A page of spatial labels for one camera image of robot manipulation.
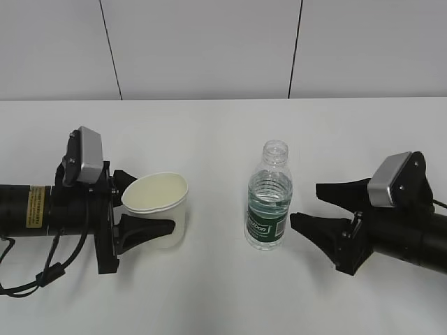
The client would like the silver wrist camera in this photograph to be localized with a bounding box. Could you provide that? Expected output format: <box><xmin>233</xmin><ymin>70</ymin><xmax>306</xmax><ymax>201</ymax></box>
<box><xmin>61</xmin><ymin>126</ymin><xmax>104</xmax><ymax>187</ymax></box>
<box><xmin>367</xmin><ymin>151</ymin><xmax>433</xmax><ymax>208</ymax></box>

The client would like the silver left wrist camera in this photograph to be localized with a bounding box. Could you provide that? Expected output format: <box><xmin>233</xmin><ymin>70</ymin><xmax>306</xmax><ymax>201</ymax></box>
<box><xmin>61</xmin><ymin>126</ymin><xmax>104</xmax><ymax>187</ymax></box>

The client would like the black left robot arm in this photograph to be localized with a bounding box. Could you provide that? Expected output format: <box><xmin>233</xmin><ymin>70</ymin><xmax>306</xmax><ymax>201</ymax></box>
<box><xmin>1</xmin><ymin>161</ymin><xmax>175</xmax><ymax>274</ymax></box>

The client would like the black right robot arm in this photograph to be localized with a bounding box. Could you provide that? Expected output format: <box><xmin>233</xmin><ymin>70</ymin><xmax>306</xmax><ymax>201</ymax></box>
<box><xmin>290</xmin><ymin>179</ymin><xmax>446</xmax><ymax>276</ymax></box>

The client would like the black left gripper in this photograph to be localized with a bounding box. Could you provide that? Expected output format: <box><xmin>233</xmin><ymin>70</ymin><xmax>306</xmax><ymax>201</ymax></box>
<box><xmin>49</xmin><ymin>161</ymin><xmax>175</xmax><ymax>274</ymax></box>

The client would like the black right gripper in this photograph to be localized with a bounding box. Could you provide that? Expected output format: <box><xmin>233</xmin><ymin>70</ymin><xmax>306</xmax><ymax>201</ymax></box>
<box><xmin>290</xmin><ymin>178</ymin><xmax>437</xmax><ymax>275</ymax></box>

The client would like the white paper cup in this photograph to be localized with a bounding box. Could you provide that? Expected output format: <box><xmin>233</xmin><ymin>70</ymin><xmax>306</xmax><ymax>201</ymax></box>
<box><xmin>121</xmin><ymin>172</ymin><xmax>189</xmax><ymax>249</ymax></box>

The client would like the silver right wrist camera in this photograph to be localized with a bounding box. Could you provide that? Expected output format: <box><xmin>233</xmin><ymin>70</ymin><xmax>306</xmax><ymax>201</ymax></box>
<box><xmin>367</xmin><ymin>151</ymin><xmax>433</xmax><ymax>208</ymax></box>

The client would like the clear water bottle green label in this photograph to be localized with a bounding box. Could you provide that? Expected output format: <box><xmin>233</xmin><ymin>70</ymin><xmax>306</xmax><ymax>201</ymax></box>
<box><xmin>244</xmin><ymin>140</ymin><xmax>293</xmax><ymax>251</ymax></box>

